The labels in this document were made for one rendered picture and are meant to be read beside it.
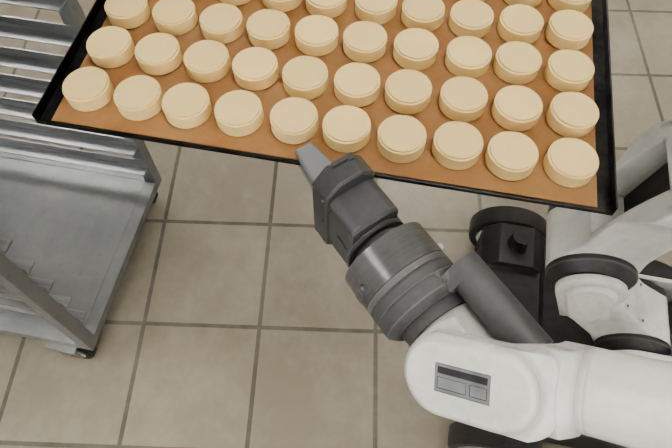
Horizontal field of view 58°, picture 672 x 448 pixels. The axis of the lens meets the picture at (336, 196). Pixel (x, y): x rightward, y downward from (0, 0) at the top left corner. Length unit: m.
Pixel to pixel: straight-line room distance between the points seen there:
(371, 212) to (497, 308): 0.14
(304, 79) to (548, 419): 0.40
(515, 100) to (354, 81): 0.17
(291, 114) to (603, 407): 0.39
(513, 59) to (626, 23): 1.73
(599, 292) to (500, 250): 0.48
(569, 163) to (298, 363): 1.08
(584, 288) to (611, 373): 0.58
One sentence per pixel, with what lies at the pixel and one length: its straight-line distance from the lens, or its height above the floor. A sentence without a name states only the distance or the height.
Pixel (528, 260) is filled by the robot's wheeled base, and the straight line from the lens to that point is 1.50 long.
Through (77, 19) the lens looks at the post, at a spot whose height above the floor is 0.72.
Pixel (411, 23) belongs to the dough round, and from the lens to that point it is 0.73.
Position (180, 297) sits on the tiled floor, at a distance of 1.68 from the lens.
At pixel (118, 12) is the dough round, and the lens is 0.77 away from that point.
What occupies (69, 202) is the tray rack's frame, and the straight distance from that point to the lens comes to 1.72.
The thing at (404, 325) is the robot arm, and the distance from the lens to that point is 0.52.
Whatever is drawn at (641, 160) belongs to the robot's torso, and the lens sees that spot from 1.00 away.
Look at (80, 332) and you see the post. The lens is 1.48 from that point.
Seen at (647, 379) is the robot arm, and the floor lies 1.10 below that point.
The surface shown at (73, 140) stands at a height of 0.32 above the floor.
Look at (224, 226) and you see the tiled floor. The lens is 1.74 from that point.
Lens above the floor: 1.52
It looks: 60 degrees down
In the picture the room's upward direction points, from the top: straight up
